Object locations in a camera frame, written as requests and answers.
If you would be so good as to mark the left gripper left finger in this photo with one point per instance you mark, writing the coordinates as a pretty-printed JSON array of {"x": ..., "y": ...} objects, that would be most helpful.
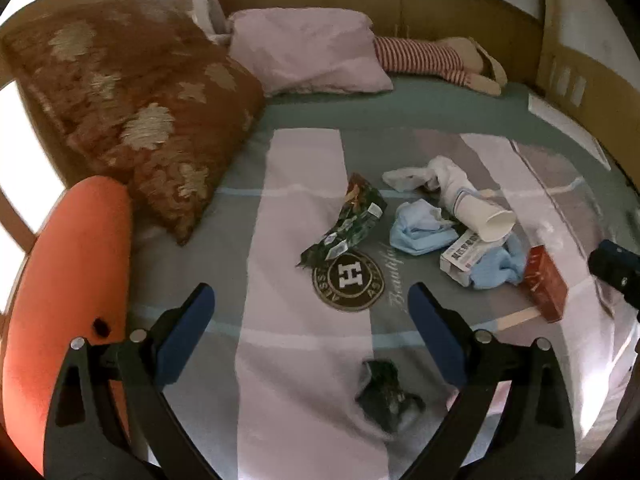
[{"x": 85, "y": 437}]

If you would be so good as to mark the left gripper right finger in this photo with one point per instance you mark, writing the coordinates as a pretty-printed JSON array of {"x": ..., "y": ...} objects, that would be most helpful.
[{"x": 535, "y": 436}]

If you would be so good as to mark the white blue paper cup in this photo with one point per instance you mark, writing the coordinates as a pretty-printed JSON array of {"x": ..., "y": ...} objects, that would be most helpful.
[{"x": 488, "y": 220}]

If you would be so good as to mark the light blue face mask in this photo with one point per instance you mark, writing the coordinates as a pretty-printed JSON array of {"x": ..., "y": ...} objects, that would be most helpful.
[
  {"x": 420, "y": 228},
  {"x": 501, "y": 265}
]

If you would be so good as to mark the red cigarette pack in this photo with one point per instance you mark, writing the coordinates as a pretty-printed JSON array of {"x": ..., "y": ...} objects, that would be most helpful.
[{"x": 544, "y": 284}]

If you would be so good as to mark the white flat board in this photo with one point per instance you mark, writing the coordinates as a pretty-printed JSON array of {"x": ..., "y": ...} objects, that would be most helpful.
[{"x": 549, "y": 114}]

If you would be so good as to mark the orange carrot plush pillow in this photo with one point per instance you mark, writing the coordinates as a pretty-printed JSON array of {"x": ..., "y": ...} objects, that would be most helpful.
[{"x": 75, "y": 284}]

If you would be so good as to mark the dark crumpled wrapper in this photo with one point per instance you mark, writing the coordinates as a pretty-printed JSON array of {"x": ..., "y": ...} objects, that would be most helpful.
[{"x": 385, "y": 403}]

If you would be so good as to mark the white medicine box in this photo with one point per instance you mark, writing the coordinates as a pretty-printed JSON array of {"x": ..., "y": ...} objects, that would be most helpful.
[{"x": 457, "y": 260}]

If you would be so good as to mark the white crumpled tissue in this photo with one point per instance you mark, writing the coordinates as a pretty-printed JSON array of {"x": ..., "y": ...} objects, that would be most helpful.
[{"x": 441, "y": 173}]

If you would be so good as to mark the plaid patchwork bed quilt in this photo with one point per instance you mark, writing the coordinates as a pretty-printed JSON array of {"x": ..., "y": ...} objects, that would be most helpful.
[{"x": 269, "y": 391}]

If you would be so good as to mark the striped rag doll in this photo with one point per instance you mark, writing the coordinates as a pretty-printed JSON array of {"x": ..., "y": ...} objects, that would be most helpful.
[{"x": 458, "y": 60}]

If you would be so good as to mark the green snack wrapper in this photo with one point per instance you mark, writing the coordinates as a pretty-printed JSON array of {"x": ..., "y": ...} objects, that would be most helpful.
[{"x": 361, "y": 211}]

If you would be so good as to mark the wooden headboard cabinet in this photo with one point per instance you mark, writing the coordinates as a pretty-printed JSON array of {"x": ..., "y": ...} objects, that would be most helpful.
[{"x": 531, "y": 52}]

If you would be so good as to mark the brown floral brocade pillow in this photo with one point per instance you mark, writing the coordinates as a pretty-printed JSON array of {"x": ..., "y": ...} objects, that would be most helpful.
[{"x": 139, "y": 92}]

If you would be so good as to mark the pink bed pillow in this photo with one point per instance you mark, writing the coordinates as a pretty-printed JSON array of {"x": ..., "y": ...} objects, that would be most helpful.
[{"x": 308, "y": 50}]

